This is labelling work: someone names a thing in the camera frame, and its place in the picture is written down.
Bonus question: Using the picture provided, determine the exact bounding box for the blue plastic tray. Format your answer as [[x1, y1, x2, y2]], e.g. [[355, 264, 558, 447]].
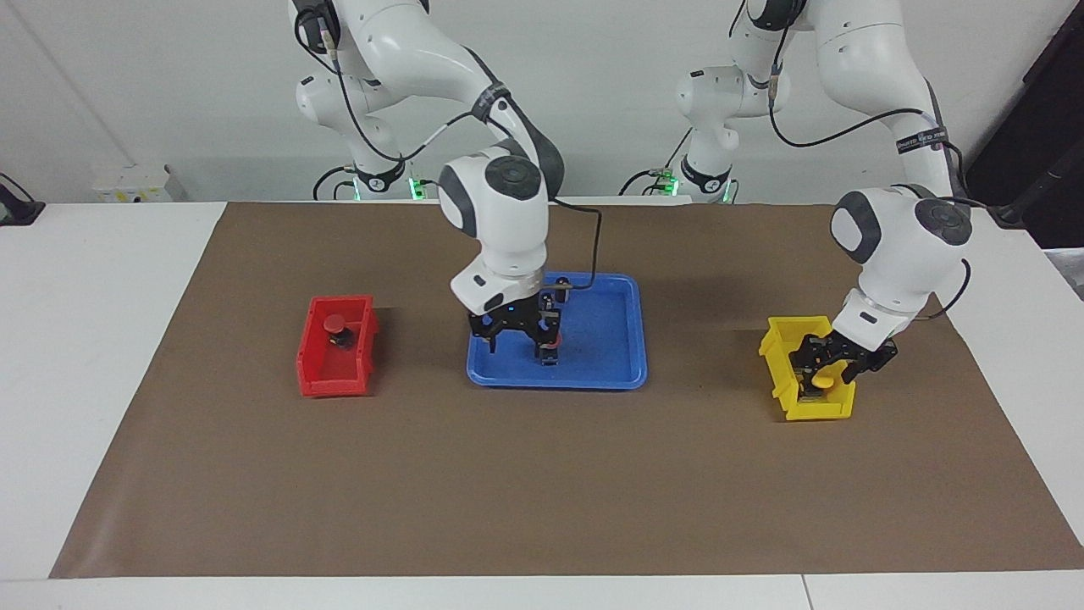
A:
[[466, 269, 649, 391]]

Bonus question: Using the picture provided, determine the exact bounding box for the yellow plastic bin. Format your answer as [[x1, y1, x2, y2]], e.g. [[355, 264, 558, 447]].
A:
[[758, 315, 856, 422]]

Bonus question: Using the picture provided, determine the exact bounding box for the brown paper mat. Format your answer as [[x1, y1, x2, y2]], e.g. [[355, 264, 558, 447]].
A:
[[48, 201, 1084, 580]]

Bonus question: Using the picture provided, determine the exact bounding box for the red plastic bin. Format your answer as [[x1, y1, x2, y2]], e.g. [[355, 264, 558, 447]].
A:
[[296, 294, 378, 398]]

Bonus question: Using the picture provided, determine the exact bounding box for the black stand with clamp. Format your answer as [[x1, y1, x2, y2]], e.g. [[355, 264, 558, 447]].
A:
[[987, 144, 1084, 230]]

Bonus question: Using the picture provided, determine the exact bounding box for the black background panel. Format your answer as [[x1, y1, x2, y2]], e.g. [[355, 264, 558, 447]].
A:
[[965, 8, 1084, 251]]

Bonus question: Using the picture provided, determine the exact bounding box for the white power box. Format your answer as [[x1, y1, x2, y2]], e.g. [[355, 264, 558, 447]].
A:
[[93, 164, 189, 204]]

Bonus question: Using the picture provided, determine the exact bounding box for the black table clamp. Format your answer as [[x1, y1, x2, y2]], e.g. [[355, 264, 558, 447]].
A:
[[0, 174, 45, 227]]

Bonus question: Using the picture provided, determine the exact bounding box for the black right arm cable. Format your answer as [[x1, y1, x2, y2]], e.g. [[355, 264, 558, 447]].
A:
[[295, 4, 604, 293]]

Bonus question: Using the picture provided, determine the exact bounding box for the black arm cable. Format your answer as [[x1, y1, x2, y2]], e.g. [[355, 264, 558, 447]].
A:
[[766, 72, 973, 321], [295, 4, 604, 293]]

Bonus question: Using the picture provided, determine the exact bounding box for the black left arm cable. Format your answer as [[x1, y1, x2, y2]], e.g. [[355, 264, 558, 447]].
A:
[[766, 72, 973, 321]]

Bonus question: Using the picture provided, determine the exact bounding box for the black base cable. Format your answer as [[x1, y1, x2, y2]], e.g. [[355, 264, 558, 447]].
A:
[[313, 165, 352, 202], [618, 131, 691, 197]]

